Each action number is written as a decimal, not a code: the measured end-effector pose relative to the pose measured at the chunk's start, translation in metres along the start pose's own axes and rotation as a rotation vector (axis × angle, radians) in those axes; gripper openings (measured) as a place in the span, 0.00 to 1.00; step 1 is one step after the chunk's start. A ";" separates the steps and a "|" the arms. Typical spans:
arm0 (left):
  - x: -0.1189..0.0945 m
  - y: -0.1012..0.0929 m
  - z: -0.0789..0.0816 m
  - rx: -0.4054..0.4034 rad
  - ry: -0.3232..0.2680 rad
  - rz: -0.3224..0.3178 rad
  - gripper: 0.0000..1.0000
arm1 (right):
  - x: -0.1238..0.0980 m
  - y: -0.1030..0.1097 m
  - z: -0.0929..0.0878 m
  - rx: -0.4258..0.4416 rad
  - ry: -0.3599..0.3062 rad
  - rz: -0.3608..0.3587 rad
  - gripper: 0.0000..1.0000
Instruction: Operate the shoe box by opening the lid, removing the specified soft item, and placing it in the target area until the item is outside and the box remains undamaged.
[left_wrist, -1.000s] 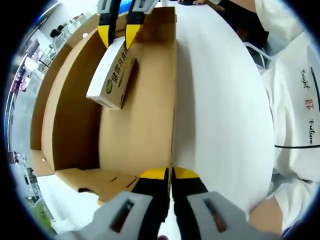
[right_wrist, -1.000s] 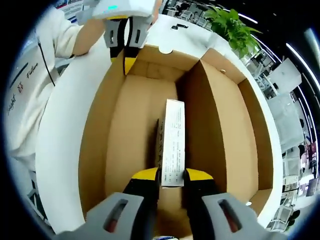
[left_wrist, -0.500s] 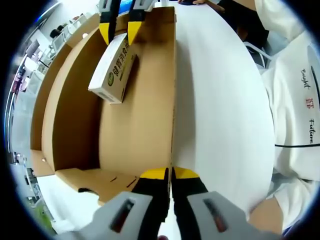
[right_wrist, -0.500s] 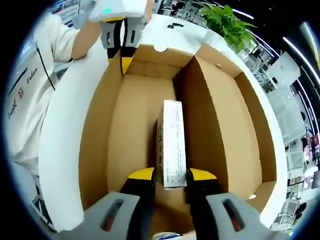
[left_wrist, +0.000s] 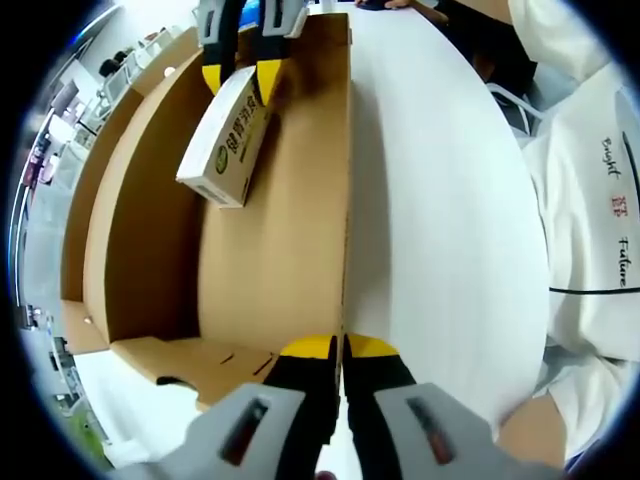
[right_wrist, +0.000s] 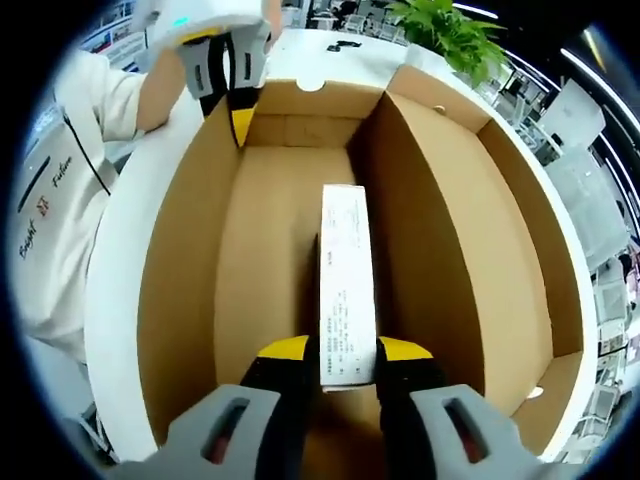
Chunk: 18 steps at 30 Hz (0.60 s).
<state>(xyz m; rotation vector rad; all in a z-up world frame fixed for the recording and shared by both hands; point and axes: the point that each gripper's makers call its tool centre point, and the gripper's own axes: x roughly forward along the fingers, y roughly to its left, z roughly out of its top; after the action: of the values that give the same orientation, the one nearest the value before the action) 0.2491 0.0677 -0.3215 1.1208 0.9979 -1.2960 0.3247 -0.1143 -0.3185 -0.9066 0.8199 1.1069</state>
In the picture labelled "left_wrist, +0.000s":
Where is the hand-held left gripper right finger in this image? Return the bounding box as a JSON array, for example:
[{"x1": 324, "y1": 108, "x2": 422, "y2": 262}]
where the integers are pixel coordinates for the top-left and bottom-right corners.
[{"x1": 342, "y1": 333, "x2": 564, "y2": 480}]

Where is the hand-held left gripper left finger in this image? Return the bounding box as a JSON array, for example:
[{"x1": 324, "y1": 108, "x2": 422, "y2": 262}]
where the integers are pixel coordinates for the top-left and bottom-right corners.
[{"x1": 112, "y1": 333, "x2": 339, "y2": 480}]

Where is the white yellow medicine box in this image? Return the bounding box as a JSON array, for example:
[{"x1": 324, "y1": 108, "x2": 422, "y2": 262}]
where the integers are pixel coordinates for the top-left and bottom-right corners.
[{"x1": 175, "y1": 67, "x2": 275, "y2": 210}]

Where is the brown cardboard shoe box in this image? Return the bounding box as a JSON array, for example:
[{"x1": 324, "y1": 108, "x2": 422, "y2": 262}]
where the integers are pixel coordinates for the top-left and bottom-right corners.
[{"x1": 59, "y1": 12, "x2": 355, "y2": 415}]

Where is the potted green plant white pot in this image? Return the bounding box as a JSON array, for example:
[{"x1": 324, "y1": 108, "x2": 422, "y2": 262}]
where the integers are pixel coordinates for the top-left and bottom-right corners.
[{"x1": 62, "y1": 414, "x2": 110, "y2": 464}]

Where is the person's white shirt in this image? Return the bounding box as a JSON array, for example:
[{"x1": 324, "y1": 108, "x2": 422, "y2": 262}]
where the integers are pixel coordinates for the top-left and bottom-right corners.
[{"x1": 507, "y1": 0, "x2": 640, "y2": 464}]

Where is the white office chair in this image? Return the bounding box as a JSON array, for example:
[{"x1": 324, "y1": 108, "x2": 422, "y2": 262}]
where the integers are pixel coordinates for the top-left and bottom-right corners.
[{"x1": 486, "y1": 81, "x2": 550, "y2": 137}]

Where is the black cable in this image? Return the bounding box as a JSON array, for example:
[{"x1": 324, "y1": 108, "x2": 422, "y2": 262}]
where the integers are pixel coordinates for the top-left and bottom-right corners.
[{"x1": 547, "y1": 284, "x2": 640, "y2": 297}]

